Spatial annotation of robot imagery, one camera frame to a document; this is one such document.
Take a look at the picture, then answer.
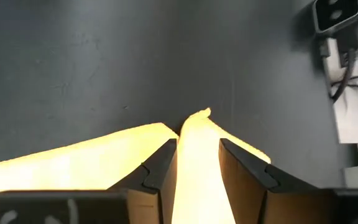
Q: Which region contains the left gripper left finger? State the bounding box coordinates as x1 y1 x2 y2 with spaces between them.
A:
107 138 178 224

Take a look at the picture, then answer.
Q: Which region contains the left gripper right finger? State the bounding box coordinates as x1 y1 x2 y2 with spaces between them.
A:
218 138 335 224

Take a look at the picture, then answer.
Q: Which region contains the orange microfiber towel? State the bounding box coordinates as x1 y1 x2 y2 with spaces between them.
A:
0 107 272 224

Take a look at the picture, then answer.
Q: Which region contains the black camera cable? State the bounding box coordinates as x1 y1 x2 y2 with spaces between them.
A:
331 46 358 103

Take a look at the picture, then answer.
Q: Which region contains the grey camera module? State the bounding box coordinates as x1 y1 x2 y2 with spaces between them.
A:
311 0 358 35

